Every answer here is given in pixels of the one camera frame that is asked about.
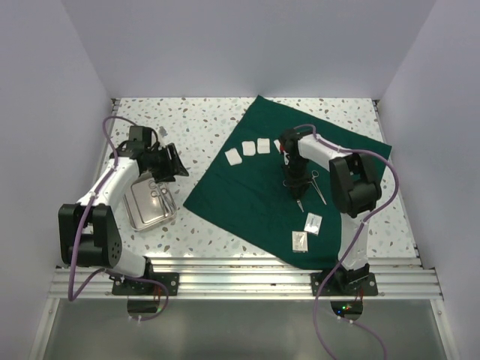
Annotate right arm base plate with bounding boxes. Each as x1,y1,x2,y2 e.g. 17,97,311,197
319,270,379,297

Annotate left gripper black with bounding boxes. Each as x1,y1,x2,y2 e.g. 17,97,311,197
145,143,188,184

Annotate white sterile packet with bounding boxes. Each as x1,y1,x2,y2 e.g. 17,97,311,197
304,212,323,236

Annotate large steel surgical scissors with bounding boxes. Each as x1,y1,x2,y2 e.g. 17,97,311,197
157,183,176,214

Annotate steel scissors medium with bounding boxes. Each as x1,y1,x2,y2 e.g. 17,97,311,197
282,180,305,213

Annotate stainless steel instrument tray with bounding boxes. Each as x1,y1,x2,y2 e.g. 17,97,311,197
123,172,177,232

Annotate aluminium rail frame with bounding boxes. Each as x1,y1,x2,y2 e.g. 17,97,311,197
48,256,446,301

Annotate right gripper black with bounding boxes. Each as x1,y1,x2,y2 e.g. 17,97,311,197
280,156,313,196

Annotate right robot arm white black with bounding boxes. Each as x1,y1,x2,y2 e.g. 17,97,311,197
279,128,382,295

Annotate green surgical drape cloth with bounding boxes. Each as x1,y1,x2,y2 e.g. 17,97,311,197
184,96,392,270

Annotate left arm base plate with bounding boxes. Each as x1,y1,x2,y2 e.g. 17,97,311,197
109,272,180,296

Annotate white gauze pad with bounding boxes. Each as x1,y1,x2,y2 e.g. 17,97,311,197
274,139,282,153
241,141,256,157
256,138,271,155
224,148,242,166

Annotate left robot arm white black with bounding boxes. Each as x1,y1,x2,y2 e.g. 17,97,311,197
58,125,188,295

